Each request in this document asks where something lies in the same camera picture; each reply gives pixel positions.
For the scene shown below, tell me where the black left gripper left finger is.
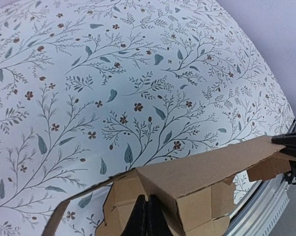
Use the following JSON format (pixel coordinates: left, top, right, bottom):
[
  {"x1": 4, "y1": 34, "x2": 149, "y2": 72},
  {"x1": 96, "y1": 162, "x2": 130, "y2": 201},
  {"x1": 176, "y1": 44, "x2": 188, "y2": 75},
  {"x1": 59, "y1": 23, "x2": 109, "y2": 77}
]
[{"x1": 121, "y1": 195, "x2": 147, "y2": 236}]

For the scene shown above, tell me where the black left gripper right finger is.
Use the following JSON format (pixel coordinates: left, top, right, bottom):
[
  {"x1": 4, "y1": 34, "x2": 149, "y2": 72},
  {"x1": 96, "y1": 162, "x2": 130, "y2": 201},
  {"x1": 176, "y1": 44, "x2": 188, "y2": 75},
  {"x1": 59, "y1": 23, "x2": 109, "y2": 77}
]
[{"x1": 148, "y1": 195, "x2": 173, "y2": 236}]

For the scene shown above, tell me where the brown cardboard box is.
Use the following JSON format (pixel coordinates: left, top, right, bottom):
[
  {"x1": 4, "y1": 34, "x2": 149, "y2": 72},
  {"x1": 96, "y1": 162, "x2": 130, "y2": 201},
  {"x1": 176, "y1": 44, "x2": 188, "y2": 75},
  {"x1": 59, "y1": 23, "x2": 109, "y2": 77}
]
[{"x1": 41, "y1": 135, "x2": 296, "y2": 236}]

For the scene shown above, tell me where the floral patterned table mat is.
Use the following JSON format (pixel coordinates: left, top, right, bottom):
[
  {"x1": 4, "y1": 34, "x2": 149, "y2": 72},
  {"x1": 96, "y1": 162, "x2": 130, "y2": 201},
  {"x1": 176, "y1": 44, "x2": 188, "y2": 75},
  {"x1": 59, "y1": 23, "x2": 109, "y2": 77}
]
[{"x1": 0, "y1": 0, "x2": 294, "y2": 236}]

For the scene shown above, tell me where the aluminium front rail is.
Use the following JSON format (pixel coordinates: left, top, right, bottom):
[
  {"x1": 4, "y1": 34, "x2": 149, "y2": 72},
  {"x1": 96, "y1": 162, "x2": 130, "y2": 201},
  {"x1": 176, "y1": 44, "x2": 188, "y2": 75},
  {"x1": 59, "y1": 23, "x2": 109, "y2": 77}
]
[{"x1": 224, "y1": 172, "x2": 296, "y2": 236}]

